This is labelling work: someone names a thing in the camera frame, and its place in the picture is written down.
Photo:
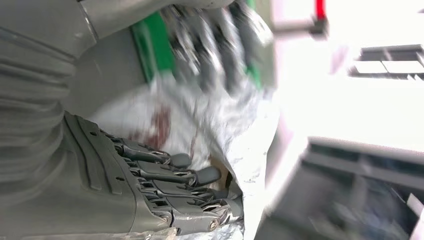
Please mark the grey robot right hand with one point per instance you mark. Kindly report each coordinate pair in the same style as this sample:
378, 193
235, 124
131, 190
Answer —
99, 185

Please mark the green plastic crate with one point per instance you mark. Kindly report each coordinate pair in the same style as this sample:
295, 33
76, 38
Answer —
155, 46

